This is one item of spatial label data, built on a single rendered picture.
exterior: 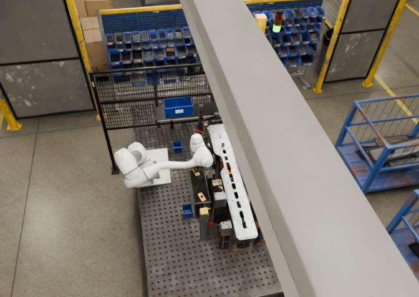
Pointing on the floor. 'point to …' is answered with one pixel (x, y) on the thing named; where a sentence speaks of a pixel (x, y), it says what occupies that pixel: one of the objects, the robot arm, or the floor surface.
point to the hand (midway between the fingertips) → (196, 169)
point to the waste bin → (324, 48)
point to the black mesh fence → (147, 98)
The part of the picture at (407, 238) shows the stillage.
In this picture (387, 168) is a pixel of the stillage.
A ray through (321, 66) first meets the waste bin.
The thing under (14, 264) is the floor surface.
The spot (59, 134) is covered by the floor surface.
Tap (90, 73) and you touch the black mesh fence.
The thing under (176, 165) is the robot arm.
